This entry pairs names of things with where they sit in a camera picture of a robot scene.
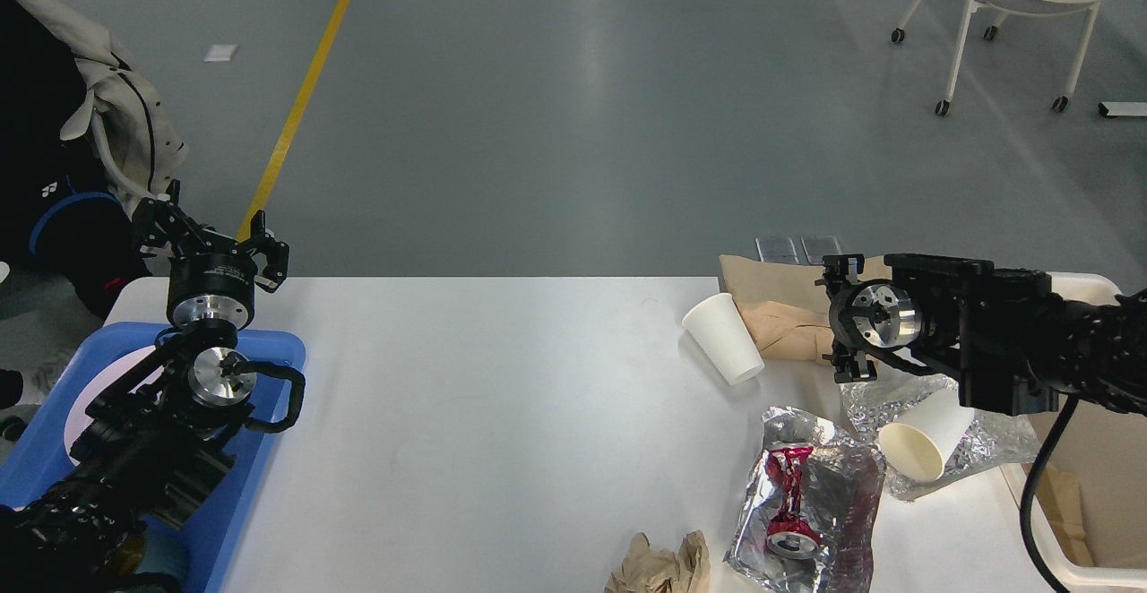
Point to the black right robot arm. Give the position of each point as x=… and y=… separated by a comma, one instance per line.
x=1012, y=344

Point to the aluminium foil under can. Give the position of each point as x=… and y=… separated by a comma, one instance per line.
x=842, y=486

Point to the brown paper bag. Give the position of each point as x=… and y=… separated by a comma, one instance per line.
x=783, y=308
x=1059, y=495

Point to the crumpled aluminium foil right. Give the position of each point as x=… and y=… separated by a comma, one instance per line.
x=993, y=440

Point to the person in black clothes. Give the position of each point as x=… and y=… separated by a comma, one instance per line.
x=56, y=209

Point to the pink plate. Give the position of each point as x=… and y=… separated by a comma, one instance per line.
x=78, y=420

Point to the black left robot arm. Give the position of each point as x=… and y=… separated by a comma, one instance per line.
x=156, y=445

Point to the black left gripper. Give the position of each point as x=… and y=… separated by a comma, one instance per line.
x=204, y=284

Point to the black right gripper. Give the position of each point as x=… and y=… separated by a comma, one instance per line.
x=873, y=314

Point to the white paper cup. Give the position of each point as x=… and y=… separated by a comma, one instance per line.
x=921, y=440
x=717, y=327

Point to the dark teal mug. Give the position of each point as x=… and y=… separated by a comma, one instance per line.
x=152, y=550

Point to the clear floor plate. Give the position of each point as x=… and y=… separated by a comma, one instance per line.
x=816, y=247
x=778, y=249

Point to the crushed red soda can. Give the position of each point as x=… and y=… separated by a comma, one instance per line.
x=788, y=534

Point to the right clear floor plate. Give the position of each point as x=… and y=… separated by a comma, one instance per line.
x=816, y=247

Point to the beige plastic bin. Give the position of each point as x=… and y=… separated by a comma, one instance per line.
x=1105, y=451

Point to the crumpled brown paper ball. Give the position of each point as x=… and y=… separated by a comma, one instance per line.
x=643, y=569

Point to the white floor label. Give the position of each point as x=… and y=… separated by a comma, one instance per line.
x=220, y=53

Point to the blue plastic tray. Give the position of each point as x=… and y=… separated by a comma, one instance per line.
x=40, y=457

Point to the white bar on floor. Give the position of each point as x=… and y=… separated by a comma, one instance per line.
x=1122, y=109

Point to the left clear floor plate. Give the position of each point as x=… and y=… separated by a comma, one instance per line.
x=778, y=249

